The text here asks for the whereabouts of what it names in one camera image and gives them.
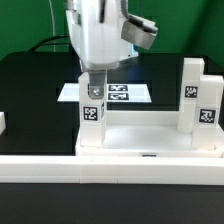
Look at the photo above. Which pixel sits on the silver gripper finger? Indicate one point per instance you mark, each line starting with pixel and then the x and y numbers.
pixel 97 82

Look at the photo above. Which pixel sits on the white desk top tray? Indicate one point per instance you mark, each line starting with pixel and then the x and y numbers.
pixel 151 134

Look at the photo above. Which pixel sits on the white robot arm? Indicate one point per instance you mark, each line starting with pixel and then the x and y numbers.
pixel 95 32

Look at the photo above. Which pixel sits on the white front fence bar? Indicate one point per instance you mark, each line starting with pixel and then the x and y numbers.
pixel 112 170

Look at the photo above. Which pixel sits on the white block at left edge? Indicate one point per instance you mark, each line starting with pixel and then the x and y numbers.
pixel 3 123

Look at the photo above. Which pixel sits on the white marker base plate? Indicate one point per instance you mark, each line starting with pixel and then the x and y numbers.
pixel 126 93

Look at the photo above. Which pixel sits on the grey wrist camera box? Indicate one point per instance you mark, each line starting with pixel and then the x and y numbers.
pixel 139 31

